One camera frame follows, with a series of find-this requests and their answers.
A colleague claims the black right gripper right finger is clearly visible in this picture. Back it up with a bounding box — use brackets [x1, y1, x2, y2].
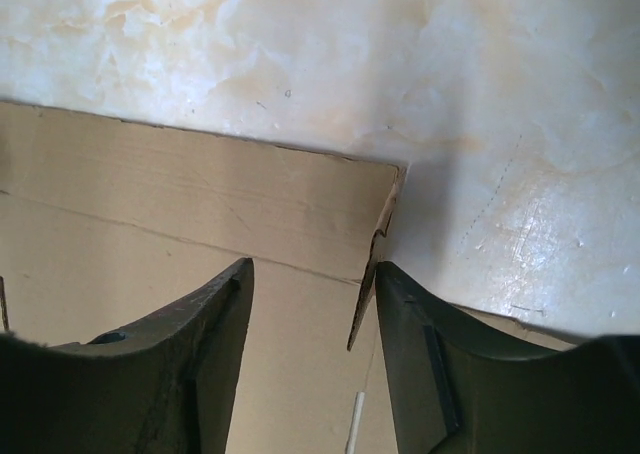
[376, 262, 639, 453]

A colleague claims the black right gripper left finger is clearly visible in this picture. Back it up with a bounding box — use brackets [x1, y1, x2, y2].
[1, 258, 254, 453]

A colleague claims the brown cardboard box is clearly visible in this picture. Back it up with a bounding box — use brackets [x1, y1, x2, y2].
[0, 100, 576, 454]

